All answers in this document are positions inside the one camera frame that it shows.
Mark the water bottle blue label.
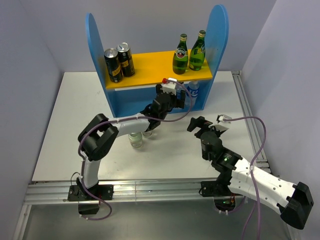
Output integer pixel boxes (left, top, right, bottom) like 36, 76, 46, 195
185, 81, 200, 108
175, 82, 186, 100

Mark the clear chang bottle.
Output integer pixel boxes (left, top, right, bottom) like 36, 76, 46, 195
142, 130, 153, 138
128, 132, 143, 148

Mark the clear Chang bottle front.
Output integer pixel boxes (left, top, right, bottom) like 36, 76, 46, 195
128, 132, 143, 148

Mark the green Perrier bottle red label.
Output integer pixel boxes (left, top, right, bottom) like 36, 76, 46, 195
172, 33, 189, 75

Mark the green Perrier bottle yellow label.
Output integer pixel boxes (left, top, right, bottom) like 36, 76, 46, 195
189, 30, 206, 71

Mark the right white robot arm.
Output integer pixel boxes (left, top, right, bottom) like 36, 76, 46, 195
187, 114, 314, 230

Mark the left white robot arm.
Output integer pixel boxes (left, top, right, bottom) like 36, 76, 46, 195
67, 80, 188, 202

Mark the blue and yellow shelf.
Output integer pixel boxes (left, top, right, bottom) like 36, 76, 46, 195
85, 4, 229, 118

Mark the rear black gold can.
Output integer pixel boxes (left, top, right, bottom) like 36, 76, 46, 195
116, 42, 135, 78

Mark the black gold can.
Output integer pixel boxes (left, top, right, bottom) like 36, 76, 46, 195
116, 42, 135, 78
104, 48, 123, 83

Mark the front black gold can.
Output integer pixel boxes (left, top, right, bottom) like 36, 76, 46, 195
104, 48, 123, 83

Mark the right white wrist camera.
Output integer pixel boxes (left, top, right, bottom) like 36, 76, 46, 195
209, 114, 232, 132

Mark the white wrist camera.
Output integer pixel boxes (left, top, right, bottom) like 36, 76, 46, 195
161, 77, 178, 96
209, 114, 232, 132

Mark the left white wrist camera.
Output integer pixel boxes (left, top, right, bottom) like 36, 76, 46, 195
161, 77, 178, 96

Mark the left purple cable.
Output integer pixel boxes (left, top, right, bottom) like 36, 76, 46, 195
77, 80, 193, 221

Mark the aluminium side rail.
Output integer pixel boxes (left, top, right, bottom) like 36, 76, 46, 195
229, 71, 275, 175

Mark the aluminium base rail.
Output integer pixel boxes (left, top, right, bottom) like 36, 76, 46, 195
22, 176, 287, 205

